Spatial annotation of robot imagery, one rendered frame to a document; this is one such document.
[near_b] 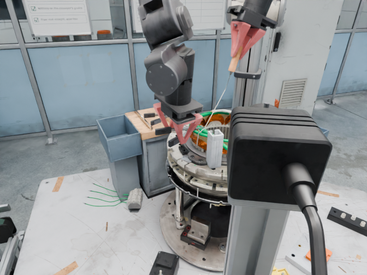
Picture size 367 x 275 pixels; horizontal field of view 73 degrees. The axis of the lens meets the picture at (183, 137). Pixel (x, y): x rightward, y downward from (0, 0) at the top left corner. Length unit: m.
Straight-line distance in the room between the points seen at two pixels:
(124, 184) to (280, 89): 2.44
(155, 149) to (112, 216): 0.28
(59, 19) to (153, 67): 2.38
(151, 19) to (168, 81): 0.12
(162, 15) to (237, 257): 0.40
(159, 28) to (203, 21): 2.49
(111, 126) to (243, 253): 0.84
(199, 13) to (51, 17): 1.44
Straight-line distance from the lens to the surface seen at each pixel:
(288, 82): 3.10
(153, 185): 0.96
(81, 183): 1.13
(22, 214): 2.34
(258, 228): 0.17
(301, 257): 0.86
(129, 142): 0.83
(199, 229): 0.79
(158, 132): 0.59
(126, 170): 0.91
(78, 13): 2.76
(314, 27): 3.13
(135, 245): 0.85
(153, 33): 0.49
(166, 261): 0.74
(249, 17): 0.60
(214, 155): 0.58
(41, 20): 2.80
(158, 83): 0.43
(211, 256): 0.80
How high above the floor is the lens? 1.45
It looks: 30 degrees down
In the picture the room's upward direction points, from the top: straight up
